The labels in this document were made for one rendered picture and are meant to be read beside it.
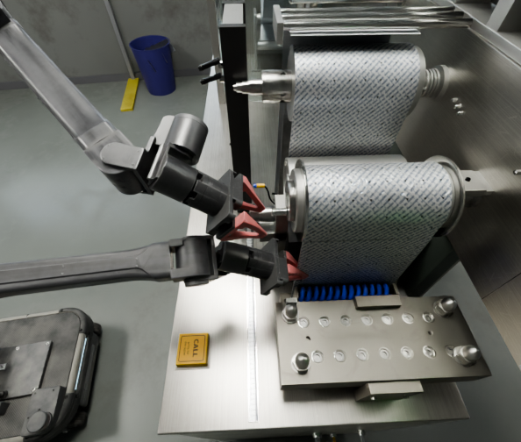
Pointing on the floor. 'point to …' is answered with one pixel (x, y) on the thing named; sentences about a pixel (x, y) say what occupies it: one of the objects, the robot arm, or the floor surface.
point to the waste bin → (155, 63)
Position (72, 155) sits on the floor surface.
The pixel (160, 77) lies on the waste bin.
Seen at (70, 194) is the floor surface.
